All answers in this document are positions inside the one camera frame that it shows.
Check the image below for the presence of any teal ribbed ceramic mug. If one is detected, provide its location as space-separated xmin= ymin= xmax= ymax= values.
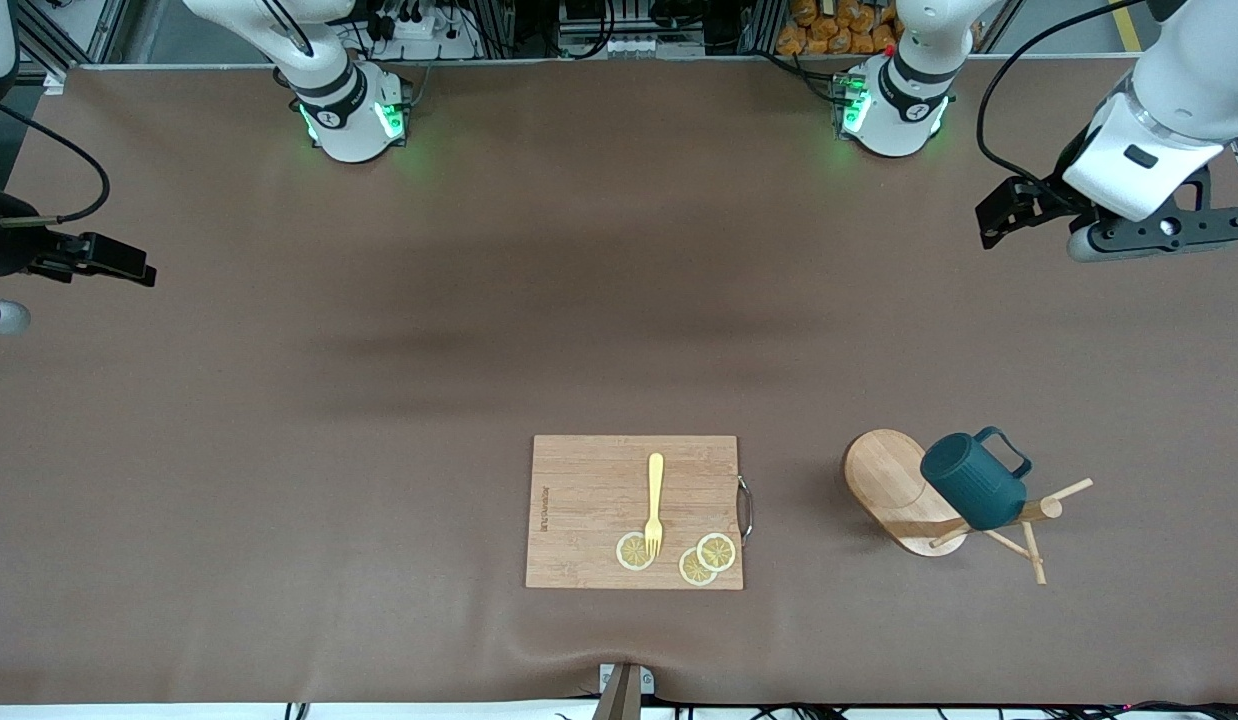
xmin=919 ymin=427 xmax=1033 ymax=532

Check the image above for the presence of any wooden mug tree rack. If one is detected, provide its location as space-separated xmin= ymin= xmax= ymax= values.
xmin=844 ymin=429 xmax=1094 ymax=586

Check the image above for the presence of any orange snack bag pile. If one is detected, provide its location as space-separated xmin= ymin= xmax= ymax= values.
xmin=776 ymin=0 xmax=900 ymax=56

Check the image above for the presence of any brown table mat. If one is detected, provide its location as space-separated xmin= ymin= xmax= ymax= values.
xmin=0 ymin=55 xmax=1238 ymax=706

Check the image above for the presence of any white power strip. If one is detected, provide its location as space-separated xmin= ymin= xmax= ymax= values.
xmin=597 ymin=33 xmax=685 ymax=58
xmin=374 ymin=12 xmax=480 ymax=61

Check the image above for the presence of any yellow plastic fork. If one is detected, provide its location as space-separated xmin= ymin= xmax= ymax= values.
xmin=644 ymin=453 xmax=666 ymax=559

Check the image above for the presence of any bamboo cutting board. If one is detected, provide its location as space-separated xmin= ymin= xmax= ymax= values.
xmin=526 ymin=435 xmax=755 ymax=591

